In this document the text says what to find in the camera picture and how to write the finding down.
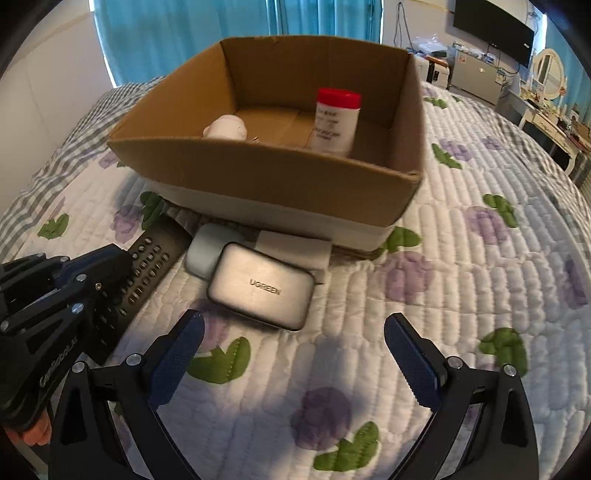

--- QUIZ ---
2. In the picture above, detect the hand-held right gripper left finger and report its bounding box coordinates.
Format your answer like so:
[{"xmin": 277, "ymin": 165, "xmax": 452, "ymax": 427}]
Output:
[{"xmin": 48, "ymin": 309, "xmax": 206, "ymax": 480}]

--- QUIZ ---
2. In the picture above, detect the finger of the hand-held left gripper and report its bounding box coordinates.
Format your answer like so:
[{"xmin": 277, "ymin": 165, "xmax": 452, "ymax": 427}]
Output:
[
  {"xmin": 0, "ymin": 244, "xmax": 134, "ymax": 298},
  {"xmin": 0, "ymin": 287, "xmax": 122, "ymax": 366}
]

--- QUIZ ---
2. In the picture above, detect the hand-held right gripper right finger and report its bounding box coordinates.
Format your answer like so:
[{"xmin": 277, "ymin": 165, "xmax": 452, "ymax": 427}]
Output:
[{"xmin": 384, "ymin": 313, "xmax": 541, "ymax": 480}]

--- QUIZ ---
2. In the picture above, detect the black remote control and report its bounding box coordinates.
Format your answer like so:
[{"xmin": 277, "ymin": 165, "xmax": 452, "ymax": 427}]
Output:
[{"xmin": 90, "ymin": 215, "xmax": 193, "ymax": 366}]

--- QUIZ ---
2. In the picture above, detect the silver charger block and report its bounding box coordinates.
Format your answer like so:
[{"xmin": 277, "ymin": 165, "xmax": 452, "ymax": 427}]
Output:
[{"xmin": 206, "ymin": 242, "xmax": 315, "ymax": 332}]

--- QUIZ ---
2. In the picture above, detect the brown cardboard box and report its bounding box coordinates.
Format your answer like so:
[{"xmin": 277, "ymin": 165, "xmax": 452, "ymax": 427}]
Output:
[{"xmin": 107, "ymin": 37, "xmax": 426, "ymax": 253}]

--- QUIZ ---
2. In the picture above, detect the person's left hand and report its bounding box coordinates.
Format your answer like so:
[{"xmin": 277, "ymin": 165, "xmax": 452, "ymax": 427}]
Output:
[{"xmin": 21, "ymin": 415, "xmax": 51, "ymax": 446}]

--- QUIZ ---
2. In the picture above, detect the floral quilted blanket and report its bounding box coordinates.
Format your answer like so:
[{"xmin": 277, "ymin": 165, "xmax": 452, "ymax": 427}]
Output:
[{"xmin": 0, "ymin": 76, "xmax": 591, "ymax": 480}]

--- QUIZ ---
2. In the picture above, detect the white rounded case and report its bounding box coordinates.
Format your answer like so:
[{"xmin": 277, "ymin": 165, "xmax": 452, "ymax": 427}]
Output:
[{"xmin": 185, "ymin": 223, "xmax": 246, "ymax": 280}]

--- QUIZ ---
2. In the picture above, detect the grey checked bedsheet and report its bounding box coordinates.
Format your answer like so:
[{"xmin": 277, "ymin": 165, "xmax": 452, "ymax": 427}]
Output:
[{"xmin": 0, "ymin": 76, "xmax": 167, "ymax": 252}]

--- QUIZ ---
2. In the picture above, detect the white paper card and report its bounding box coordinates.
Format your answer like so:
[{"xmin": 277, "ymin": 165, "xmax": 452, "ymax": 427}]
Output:
[{"xmin": 252, "ymin": 231, "xmax": 333, "ymax": 274}]

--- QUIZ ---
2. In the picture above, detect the white round plastic object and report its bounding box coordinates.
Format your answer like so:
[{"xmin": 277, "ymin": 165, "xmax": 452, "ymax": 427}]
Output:
[{"xmin": 202, "ymin": 114, "xmax": 249, "ymax": 140}]

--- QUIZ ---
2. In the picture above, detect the teal window curtain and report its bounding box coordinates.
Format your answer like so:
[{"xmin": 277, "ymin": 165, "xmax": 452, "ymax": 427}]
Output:
[
  {"xmin": 92, "ymin": 0, "xmax": 384, "ymax": 89},
  {"xmin": 544, "ymin": 18, "xmax": 591, "ymax": 121}
]

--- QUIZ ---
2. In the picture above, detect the white bottle with red cap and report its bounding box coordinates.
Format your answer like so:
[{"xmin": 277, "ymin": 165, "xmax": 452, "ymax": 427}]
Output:
[{"xmin": 310, "ymin": 88, "xmax": 363, "ymax": 158}]

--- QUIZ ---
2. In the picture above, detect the white dressing table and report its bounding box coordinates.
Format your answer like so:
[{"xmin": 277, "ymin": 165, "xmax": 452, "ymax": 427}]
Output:
[{"xmin": 516, "ymin": 91, "xmax": 591, "ymax": 182}]

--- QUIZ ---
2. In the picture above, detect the brown wooden side table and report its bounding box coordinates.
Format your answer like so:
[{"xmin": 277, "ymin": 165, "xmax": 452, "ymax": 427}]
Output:
[{"xmin": 422, "ymin": 53, "xmax": 451, "ymax": 89}]

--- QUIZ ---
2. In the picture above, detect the white chest cabinet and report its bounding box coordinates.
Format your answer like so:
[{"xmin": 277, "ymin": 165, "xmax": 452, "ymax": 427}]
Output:
[{"xmin": 450, "ymin": 48, "xmax": 505, "ymax": 108}]

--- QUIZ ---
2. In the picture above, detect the white oval vanity mirror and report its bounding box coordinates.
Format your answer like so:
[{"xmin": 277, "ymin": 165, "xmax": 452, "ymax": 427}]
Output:
[{"xmin": 531, "ymin": 47, "xmax": 567, "ymax": 100}]

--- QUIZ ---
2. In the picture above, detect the black wall television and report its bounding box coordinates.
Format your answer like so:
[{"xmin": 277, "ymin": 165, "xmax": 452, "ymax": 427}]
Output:
[{"xmin": 452, "ymin": 0, "xmax": 535, "ymax": 68}]

